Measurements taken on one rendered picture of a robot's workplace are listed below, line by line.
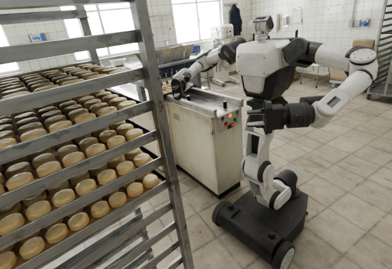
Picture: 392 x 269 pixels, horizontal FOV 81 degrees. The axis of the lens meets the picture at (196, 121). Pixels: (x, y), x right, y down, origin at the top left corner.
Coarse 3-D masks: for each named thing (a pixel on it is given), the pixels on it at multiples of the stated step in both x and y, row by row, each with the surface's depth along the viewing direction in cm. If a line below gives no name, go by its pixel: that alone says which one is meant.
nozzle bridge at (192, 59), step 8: (192, 56) 250; (168, 64) 218; (176, 64) 223; (184, 64) 238; (160, 72) 224; (168, 72) 229; (144, 80) 207; (160, 80) 221; (168, 80) 226; (192, 80) 265; (200, 80) 258; (136, 88) 227; (144, 88) 221; (144, 96) 223
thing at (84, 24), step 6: (78, 6) 82; (84, 6) 83; (84, 18) 84; (84, 24) 85; (84, 30) 85; (90, 30) 87; (90, 54) 89; (96, 54) 90; (90, 60) 90; (138, 210) 121; (150, 258) 136
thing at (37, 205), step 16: (112, 160) 72; (128, 160) 74; (144, 160) 70; (80, 176) 66; (96, 176) 68; (112, 176) 64; (48, 192) 64; (64, 192) 60; (80, 192) 60; (16, 208) 57; (32, 208) 55; (48, 208) 56; (0, 224) 52; (16, 224) 52
